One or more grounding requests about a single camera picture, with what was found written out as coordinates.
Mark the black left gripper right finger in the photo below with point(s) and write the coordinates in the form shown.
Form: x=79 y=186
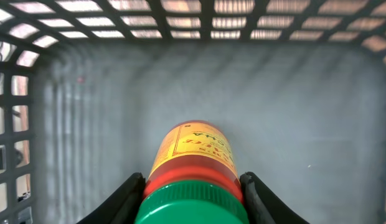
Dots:
x=263 y=206

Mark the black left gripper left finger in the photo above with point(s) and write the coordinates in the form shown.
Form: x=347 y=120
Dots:
x=122 y=206

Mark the red sauce bottle green cap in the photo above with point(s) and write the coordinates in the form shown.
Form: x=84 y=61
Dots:
x=193 y=179

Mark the grey plastic mesh basket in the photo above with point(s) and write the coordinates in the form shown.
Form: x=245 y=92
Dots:
x=89 y=88

